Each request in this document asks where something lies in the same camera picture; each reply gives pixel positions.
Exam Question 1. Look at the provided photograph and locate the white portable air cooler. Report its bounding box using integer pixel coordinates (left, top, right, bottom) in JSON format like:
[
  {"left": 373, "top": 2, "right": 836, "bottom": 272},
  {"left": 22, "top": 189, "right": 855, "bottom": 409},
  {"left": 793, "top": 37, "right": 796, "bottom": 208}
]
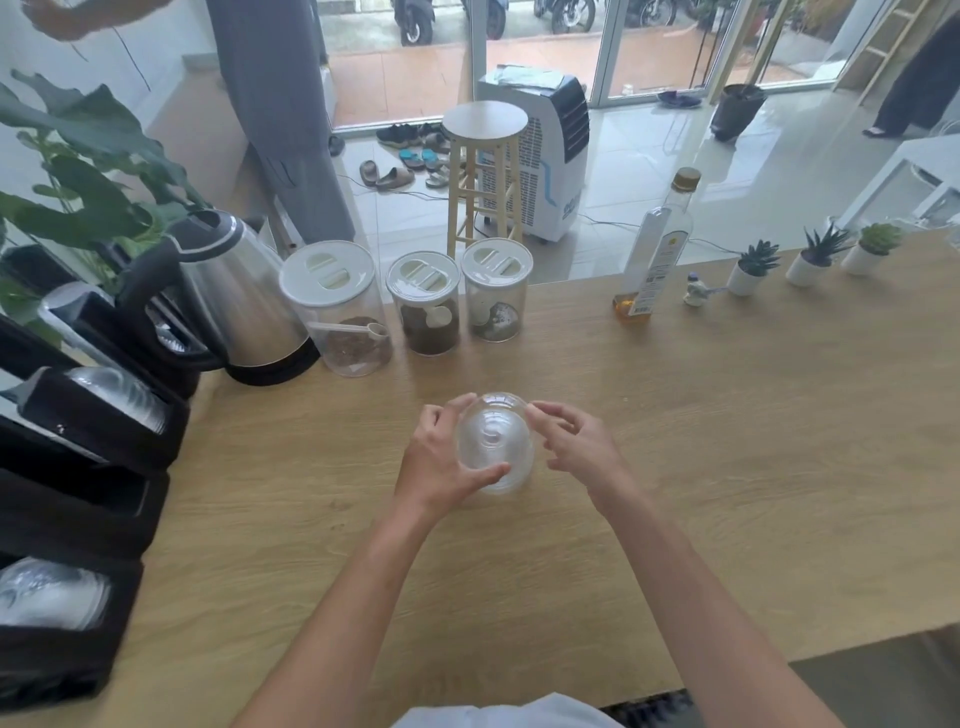
[{"left": 476, "top": 65, "right": 592, "bottom": 244}]

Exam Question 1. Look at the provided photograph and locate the small white figurine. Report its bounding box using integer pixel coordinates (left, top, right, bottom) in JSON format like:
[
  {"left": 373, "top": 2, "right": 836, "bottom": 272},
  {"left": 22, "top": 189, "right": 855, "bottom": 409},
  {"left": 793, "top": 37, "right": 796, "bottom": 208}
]
[{"left": 682, "top": 272, "right": 725, "bottom": 309}]

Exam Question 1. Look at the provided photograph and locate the black cup lid organizer rack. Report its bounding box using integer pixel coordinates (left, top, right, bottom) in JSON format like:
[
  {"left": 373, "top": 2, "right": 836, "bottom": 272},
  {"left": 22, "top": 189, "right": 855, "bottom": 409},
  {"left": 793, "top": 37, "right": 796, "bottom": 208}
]
[{"left": 0, "top": 239, "right": 204, "bottom": 714}]

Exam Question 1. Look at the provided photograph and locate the wooden ladder shelf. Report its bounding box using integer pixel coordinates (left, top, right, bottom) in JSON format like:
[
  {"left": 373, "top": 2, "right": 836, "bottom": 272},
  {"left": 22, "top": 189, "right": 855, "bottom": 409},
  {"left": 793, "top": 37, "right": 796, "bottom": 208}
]
[{"left": 830, "top": 0, "right": 931, "bottom": 106}]

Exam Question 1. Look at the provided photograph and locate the row of parked motorbikes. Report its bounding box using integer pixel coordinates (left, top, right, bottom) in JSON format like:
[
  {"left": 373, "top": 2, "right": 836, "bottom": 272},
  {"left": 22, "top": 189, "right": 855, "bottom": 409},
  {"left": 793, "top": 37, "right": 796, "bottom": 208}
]
[{"left": 389, "top": 0, "right": 699, "bottom": 48}]

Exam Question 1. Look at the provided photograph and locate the spiky succulent in white pot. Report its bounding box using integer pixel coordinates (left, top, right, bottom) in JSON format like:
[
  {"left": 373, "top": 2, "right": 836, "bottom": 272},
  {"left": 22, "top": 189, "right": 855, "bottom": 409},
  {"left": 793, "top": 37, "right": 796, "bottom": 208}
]
[{"left": 784, "top": 223, "right": 856, "bottom": 289}]

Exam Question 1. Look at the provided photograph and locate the steel electric kettle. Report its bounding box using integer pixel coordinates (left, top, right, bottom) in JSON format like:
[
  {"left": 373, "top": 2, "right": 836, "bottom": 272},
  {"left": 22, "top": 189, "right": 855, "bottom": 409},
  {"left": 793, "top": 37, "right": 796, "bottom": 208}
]
[{"left": 118, "top": 209, "right": 322, "bottom": 388}]

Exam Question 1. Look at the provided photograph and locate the light green succulent white pot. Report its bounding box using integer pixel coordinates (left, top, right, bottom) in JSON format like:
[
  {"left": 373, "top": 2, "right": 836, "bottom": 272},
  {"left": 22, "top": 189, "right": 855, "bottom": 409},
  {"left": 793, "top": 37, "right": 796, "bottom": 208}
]
[{"left": 839, "top": 222, "right": 905, "bottom": 277}]

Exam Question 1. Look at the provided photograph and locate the clear jar of dark grounds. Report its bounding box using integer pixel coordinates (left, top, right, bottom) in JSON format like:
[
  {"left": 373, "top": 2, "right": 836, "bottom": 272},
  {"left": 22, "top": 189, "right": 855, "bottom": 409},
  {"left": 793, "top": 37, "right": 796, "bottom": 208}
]
[{"left": 385, "top": 251, "right": 463, "bottom": 356}]

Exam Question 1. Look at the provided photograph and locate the person's right hand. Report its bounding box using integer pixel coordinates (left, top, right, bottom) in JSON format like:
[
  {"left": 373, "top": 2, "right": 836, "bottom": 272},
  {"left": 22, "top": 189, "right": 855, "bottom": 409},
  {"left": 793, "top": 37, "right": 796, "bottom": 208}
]
[{"left": 524, "top": 401, "right": 639, "bottom": 519}]

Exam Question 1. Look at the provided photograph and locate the person's right forearm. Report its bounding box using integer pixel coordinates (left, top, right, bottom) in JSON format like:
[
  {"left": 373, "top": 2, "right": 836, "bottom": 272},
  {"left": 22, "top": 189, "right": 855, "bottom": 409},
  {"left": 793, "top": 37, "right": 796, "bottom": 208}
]
[{"left": 599, "top": 483, "right": 845, "bottom": 728}]

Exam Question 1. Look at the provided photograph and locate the round wooden stool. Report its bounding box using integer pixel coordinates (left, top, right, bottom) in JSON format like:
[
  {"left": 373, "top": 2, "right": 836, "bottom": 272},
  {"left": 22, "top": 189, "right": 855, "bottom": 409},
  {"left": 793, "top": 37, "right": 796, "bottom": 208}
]
[{"left": 442, "top": 101, "right": 530, "bottom": 260}]

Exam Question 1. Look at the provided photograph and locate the white shirt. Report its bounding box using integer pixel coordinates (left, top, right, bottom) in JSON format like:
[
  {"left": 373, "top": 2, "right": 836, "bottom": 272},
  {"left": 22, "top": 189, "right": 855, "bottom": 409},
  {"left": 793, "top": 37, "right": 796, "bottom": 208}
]
[{"left": 389, "top": 691, "right": 628, "bottom": 728}]

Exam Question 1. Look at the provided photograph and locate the clear jar with white lid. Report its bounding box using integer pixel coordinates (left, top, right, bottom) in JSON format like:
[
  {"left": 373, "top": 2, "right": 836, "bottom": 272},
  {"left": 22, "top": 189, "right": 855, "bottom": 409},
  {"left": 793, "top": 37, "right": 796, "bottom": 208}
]
[{"left": 459, "top": 238, "right": 535, "bottom": 344}]

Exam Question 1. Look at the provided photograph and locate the person's left forearm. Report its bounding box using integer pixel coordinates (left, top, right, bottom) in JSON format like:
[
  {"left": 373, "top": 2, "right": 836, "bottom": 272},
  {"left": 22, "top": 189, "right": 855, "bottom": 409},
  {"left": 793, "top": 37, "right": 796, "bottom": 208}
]
[{"left": 232, "top": 502, "right": 481, "bottom": 728}]

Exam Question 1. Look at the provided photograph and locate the large clear jar white lid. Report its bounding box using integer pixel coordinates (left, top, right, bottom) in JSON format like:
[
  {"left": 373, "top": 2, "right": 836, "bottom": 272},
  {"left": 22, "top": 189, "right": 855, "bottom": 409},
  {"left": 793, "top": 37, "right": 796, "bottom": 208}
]
[{"left": 278, "top": 239, "right": 395, "bottom": 379}]

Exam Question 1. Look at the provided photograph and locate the rosette succulent in white pot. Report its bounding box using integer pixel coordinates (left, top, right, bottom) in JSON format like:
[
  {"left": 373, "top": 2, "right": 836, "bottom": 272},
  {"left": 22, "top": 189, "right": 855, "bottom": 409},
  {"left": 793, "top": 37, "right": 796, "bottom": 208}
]
[{"left": 725, "top": 239, "right": 783, "bottom": 299}]

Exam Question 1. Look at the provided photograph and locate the person's left hand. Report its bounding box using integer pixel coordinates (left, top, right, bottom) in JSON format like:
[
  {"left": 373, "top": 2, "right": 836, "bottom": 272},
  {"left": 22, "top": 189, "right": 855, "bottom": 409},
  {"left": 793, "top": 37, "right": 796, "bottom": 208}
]
[{"left": 393, "top": 393, "right": 513, "bottom": 526}]

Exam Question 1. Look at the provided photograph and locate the large leafy potted plant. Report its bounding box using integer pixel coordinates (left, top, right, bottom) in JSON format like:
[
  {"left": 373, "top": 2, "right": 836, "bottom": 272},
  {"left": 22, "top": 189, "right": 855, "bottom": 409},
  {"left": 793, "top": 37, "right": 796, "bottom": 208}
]
[{"left": 0, "top": 71, "right": 211, "bottom": 346}]

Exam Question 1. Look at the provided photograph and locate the white side table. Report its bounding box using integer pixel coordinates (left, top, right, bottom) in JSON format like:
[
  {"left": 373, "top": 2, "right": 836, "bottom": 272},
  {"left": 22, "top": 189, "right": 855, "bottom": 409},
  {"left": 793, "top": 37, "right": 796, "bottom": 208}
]
[{"left": 832, "top": 134, "right": 960, "bottom": 234}]

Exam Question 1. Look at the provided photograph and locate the tall glass oil bottle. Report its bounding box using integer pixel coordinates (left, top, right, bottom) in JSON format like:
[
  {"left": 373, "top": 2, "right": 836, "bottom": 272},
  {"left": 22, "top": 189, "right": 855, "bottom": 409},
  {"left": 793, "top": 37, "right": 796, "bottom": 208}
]
[{"left": 612, "top": 166, "right": 703, "bottom": 325}]

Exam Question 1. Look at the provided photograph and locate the row of shoes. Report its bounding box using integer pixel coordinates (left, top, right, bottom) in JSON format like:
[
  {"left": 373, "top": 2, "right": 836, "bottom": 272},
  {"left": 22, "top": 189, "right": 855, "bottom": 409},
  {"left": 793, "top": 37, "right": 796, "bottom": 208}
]
[{"left": 329, "top": 122, "right": 455, "bottom": 193}]

